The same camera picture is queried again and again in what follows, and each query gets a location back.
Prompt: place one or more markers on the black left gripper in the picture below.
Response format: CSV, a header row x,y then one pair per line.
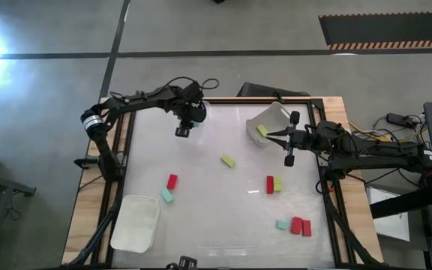
x,y
191,112

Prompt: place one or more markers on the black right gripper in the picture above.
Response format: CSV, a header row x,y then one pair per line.
x,y
302,138

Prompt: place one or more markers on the teal block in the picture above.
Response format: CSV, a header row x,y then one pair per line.
x,y
282,224
167,195
195,124

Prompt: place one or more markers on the red block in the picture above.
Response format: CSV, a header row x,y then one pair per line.
x,y
296,225
306,228
270,185
172,182

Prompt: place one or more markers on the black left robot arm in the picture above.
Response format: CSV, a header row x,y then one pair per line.
x,y
144,99

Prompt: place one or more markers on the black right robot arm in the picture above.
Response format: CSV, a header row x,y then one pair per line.
x,y
369,150

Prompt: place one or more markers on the white plastic bin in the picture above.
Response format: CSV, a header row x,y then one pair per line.
x,y
272,116

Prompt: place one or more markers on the black rounded case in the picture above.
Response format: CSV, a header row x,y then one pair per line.
x,y
261,90

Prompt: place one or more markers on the black power adapter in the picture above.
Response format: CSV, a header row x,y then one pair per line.
x,y
398,119

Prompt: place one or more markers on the white shallow plastic tray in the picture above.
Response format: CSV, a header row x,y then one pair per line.
x,y
135,223

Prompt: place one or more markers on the white paper sheet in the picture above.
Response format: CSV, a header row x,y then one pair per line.
x,y
388,225

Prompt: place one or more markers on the black desk leg bar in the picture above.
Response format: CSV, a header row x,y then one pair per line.
x,y
403,202

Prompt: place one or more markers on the black hazard-striped floor mat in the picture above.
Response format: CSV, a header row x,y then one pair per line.
x,y
388,30

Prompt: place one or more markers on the black floor stand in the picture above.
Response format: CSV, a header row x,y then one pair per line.
x,y
6,185

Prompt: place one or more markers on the black aluminium rig frame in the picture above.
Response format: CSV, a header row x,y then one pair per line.
x,y
223,101

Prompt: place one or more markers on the black table-level camera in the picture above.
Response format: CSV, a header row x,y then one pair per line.
x,y
186,262

